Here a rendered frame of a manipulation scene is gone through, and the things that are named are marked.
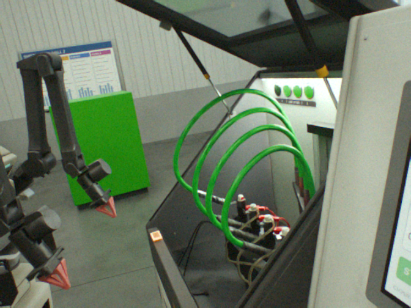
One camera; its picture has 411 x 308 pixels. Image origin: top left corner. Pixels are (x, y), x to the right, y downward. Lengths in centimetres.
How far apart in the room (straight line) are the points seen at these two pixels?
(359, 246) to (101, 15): 712
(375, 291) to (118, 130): 381
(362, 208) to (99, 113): 375
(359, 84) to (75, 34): 703
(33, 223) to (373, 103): 79
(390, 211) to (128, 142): 384
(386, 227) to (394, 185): 7
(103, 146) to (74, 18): 383
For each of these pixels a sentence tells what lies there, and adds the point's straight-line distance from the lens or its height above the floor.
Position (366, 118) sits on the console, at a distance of 61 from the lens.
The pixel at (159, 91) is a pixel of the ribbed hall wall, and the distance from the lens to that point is 744.
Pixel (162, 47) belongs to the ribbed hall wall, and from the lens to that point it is 745.
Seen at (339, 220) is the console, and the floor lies 120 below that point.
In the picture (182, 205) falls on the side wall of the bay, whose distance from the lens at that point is 129.
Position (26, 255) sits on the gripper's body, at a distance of 98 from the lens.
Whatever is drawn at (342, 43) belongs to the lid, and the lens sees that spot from 87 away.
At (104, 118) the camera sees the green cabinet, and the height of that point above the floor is 105.
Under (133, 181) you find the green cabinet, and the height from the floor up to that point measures 20.
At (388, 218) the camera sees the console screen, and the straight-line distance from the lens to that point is 58.
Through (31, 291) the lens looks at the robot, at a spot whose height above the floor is 80.
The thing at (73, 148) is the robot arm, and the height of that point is 128.
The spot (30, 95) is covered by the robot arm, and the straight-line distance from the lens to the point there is 133.
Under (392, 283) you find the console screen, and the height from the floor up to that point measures 116.
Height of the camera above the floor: 151
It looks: 15 degrees down
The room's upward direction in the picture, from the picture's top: 9 degrees counter-clockwise
